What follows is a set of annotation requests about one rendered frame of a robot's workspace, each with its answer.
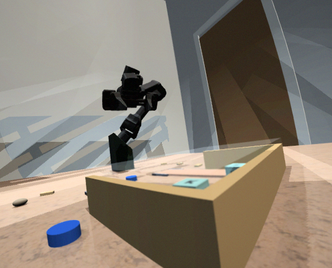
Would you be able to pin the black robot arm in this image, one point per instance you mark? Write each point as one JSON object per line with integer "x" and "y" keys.
{"x": 131, "y": 80}

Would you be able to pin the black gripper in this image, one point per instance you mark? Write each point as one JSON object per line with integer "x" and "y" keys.
{"x": 116, "y": 101}

